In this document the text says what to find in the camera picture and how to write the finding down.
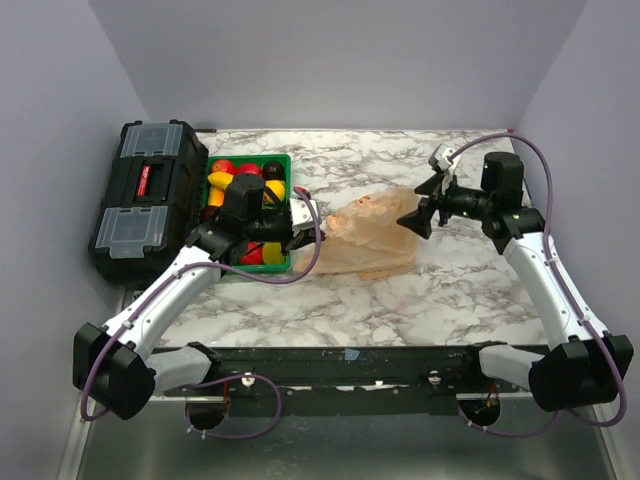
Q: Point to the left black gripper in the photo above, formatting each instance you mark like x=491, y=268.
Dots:
x=306, y=237

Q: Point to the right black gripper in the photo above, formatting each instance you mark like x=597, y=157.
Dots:
x=419, y=220

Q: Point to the orange plastic bag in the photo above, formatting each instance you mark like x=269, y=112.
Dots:
x=363, y=237

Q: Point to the orange green fake mango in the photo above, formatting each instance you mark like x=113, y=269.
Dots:
x=216, y=197

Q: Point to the red fake apple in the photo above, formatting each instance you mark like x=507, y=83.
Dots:
x=223, y=165

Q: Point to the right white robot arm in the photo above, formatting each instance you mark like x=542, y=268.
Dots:
x=585, y=360

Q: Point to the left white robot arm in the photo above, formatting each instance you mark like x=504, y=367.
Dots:
x=116, y=365

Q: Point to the yellow fake starfruit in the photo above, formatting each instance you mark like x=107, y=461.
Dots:
x=272, y=254

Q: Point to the red fake strawberry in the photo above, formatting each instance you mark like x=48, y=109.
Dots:
x=254, y=255

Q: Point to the yellow fake pear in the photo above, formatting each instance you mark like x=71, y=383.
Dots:
x=275, y=192

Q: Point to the dark purple fake plum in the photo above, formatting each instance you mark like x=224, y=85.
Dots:
x=273, y=170

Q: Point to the red fake pomegranate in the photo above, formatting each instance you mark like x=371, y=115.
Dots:
x=249, y=168

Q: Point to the yellow fake banana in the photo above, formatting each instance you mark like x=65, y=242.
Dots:
x=220, y=180

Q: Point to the green plastic basket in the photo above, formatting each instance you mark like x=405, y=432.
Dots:
x=260, y=160

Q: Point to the blue tape piece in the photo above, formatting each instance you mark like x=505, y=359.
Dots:
x=351, y=354

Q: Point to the black tool box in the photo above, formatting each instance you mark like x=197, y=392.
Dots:
x=151, y=203

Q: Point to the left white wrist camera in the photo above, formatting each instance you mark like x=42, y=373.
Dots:
x=304, y=214

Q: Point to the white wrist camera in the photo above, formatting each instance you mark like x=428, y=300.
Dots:
x=304, y=214
x=441, y=160

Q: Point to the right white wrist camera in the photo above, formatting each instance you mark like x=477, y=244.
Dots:
x=441, y=160

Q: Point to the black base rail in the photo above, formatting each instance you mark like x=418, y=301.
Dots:
x=317, y=381

